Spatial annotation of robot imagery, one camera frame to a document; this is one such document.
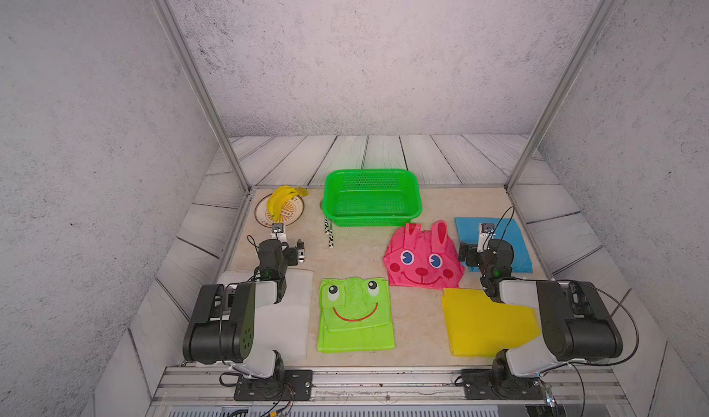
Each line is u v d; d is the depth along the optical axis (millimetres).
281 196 1131
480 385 734
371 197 1188
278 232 808
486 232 812
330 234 1046
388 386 741
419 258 978
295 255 863
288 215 1111
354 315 847
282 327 827
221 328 447
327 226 1076
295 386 730
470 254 850
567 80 874
